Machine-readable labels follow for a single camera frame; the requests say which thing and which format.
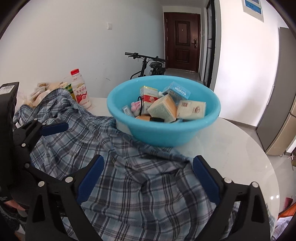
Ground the white tissue pack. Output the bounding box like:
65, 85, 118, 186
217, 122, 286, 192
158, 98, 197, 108
177, 100, 206, 121

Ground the beige orange-top carton box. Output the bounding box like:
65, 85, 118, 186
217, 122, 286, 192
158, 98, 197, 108
147, 94, 177, 123

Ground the small black box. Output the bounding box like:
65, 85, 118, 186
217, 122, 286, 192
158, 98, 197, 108
149, 117, 165, 123

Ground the person's left hand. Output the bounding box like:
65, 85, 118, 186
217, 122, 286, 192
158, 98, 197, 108
5, 200, 25, 211

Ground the plastic bag of snacks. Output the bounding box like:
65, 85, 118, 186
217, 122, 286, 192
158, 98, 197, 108
23, 81, 68, 108

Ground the green carton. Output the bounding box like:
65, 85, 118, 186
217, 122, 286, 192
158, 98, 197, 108
65, 84, 76, 100

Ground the white yogurt drink bottle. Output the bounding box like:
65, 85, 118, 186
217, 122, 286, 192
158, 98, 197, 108
70, 69, 91, 109

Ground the blue plaid shirt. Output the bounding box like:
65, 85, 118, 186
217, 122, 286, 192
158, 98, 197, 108
14, 89, 216, 240

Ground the beige refrigerator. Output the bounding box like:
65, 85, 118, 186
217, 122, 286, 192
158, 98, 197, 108
256, 27, 295, 156

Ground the grey barcode box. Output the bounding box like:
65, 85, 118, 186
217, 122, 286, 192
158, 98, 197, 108
122, 105, 134, 118

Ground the orange flat box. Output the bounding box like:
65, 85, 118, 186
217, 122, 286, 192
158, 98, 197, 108
136, 115, 151, 121

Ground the light blue plastic basin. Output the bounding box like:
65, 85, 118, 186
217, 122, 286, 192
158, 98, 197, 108
107, 75, 221, 147

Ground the red white cigarette box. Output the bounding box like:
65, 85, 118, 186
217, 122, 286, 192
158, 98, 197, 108
139, 86, 159, 115

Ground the light blue Maison box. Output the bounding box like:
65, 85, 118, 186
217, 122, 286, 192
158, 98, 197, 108
162, 82, 191, 102

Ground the black bicycle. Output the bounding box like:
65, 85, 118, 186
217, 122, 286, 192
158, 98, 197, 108
124, 52, 167, 80

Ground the dark brown door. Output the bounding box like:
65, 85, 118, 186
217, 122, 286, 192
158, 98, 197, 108
164, 12, 201, 72

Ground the blue wall panel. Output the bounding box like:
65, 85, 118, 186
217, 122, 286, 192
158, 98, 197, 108
242, 0, 264, 22

